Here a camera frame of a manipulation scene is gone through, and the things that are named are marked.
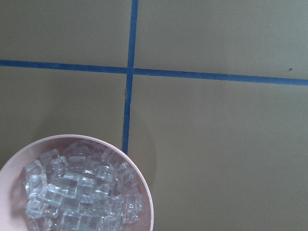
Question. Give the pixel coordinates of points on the pink bowl of ice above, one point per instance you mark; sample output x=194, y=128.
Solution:
x=73, y=183

